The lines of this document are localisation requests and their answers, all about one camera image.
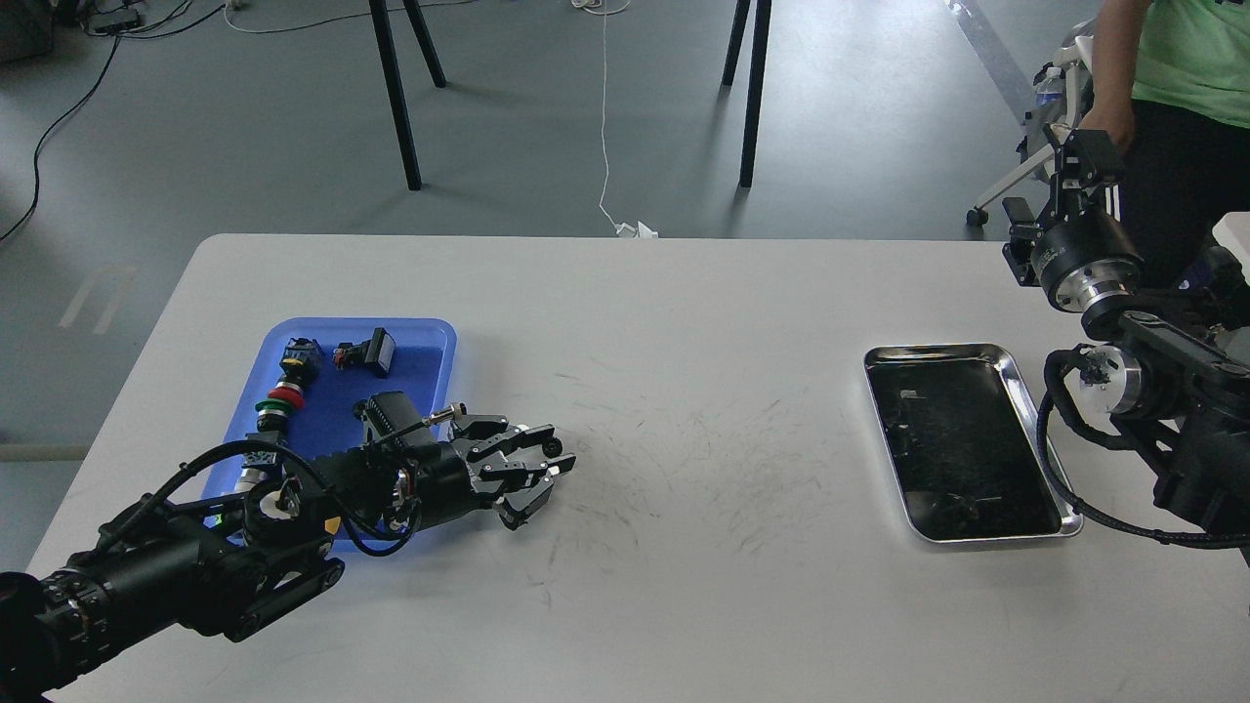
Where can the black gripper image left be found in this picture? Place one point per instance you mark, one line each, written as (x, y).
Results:
(439, 481)

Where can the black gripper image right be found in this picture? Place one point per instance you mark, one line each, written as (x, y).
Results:
(1074, 252)

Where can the blue plastic tray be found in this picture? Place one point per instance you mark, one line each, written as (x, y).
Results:
(421, 368)

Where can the silver metal tray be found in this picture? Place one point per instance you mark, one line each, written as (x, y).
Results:
(960, 429)

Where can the white rolling chair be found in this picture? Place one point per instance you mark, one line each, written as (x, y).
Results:
(1063, 93)

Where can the person in green shirt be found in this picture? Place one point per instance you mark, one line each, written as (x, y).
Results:
(1171, 89)

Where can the red green push button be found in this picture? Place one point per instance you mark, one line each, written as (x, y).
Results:
(274, 411)

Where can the black table leg right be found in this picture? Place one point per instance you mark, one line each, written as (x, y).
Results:
(755, 76)

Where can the black table leg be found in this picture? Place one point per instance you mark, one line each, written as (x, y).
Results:
(382, 27)
(755, 76)

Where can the black table leg left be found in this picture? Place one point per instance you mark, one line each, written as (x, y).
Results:
(382, 27)

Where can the black rocker switch connector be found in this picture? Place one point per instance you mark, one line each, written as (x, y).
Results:
(375, 354)

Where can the black yellow selector switch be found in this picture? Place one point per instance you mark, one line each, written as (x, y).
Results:
(301, 362)

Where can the black silver switch module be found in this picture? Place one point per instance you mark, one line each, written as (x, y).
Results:
(259, 466)

